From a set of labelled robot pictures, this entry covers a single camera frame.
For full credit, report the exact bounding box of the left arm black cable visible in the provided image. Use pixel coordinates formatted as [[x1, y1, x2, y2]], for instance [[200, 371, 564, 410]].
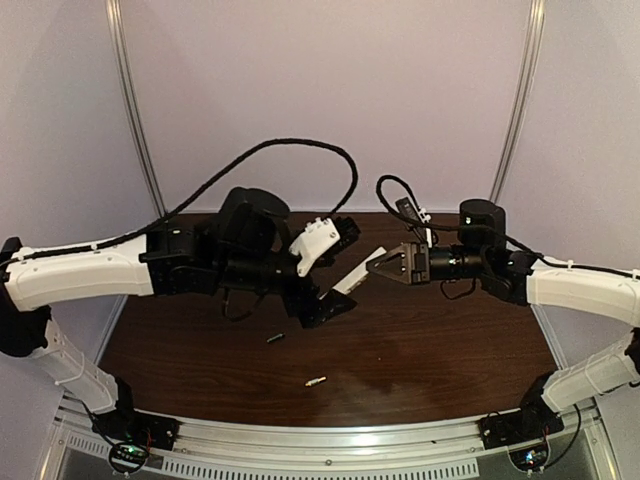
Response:
[[9, 138, 360, 261]]

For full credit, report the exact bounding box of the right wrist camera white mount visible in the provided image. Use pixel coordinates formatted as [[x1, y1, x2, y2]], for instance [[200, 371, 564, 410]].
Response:
[[395, 197, 434, 248]]

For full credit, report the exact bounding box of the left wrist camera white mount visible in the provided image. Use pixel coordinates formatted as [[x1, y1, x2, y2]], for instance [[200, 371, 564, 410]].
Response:
[[288, 217, 361, 278]]

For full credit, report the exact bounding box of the white remote control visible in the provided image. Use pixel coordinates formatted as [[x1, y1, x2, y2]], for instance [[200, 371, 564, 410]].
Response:
[[332, 247, 387, 295]]

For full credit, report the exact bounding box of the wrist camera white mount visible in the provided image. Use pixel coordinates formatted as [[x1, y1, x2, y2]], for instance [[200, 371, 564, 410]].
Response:
[[288, 217, 361, 278], [395, 197, 434, 248]]

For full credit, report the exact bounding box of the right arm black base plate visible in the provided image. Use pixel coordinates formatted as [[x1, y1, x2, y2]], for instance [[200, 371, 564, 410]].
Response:
[[477, 410, 564, 450]]

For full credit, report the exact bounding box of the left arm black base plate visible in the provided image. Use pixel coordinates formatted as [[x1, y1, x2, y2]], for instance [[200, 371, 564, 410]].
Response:
[[92, 411, 180, 451]]

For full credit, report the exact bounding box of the front aluminium rail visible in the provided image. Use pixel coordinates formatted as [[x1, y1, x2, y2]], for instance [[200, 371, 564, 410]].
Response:
[[49, 394, 621, 480]]

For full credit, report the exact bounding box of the aluminium frame post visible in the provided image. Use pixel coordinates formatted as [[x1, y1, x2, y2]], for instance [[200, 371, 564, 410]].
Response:
[[105, 0, 166, 216], [489, 0, 546, 203]]

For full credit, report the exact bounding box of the green black AAA battery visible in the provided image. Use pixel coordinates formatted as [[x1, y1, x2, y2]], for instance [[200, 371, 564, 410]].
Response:
[[266, 333, 285, 344]]

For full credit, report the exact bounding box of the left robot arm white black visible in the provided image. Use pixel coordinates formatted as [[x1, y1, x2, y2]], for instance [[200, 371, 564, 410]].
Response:
[[1, 187, 360, 422]]

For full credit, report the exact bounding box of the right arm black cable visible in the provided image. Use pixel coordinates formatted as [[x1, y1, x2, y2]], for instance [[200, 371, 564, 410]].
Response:
[[375, 174, 640, 281]]

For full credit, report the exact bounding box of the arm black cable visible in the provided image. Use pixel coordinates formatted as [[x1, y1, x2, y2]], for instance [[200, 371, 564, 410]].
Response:
[[9, 138, 360, 261], [375, 174, 640, 281]]

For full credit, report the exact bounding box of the right aluminium frame post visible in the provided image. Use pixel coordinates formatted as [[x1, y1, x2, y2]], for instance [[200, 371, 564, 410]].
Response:
[[489, 0, 546, 203]]

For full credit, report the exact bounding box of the left aluminium frame post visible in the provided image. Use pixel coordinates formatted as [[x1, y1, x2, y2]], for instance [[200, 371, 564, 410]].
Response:
[[105, 0, 166, 216]]

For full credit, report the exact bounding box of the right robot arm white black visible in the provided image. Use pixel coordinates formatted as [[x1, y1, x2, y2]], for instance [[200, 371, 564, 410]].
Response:
[[366, 199, 639, 430]]

